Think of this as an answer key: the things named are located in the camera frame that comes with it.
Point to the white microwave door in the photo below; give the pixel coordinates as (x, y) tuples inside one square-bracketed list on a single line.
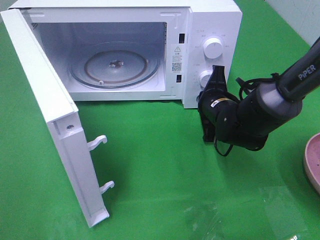
[(61, 116)]

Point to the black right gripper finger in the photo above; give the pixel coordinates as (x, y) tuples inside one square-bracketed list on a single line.
[(208, 129), (217, 80)]

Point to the lower white microwave knob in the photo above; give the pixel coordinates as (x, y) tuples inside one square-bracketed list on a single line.
[(204, 78)]

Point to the upper white microwave knob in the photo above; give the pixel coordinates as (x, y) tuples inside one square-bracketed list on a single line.
[(213, 47)]

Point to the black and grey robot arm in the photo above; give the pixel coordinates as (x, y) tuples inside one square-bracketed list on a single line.
[(263, 104)]

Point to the clear tape patch right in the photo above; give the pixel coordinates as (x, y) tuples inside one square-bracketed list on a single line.
[(282, 212)]

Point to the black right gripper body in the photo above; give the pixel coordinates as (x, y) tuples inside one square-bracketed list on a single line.
[(217, 107)]

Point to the pink round plate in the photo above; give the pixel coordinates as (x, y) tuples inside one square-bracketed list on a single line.
[(311, 161)]

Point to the white microwave knob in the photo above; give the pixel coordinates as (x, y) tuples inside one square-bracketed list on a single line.
[(213, 47), (204, 78)]

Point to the white microwave oven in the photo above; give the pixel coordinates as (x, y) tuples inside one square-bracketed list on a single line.
[(179, 27)]

